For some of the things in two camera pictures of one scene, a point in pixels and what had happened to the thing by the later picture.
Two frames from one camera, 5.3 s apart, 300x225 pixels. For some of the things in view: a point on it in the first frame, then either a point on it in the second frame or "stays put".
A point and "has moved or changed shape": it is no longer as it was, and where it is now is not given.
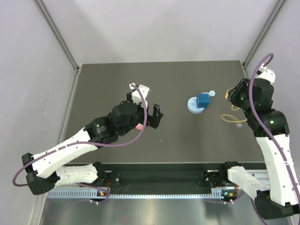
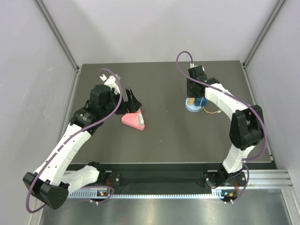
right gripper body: [237, 98] -> [191, 90]
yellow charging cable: [241, 120] has moved or changed shape
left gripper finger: [155, 120] -> [136, 106]
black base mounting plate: [183, 178] stays put
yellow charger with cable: [226, 95] has moved or changed shape
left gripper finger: [156, 110] -> [131, 99]
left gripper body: [149, 118] -> [124, 108]
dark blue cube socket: [203, 100] stays put
